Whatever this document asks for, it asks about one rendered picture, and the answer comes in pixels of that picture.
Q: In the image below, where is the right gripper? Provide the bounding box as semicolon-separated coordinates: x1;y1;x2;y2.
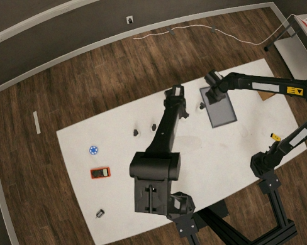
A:
205;92;226;105

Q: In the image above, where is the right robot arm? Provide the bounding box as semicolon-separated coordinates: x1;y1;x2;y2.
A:
204;69;307;176

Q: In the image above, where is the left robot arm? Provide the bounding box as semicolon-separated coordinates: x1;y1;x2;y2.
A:
129;84;193;220

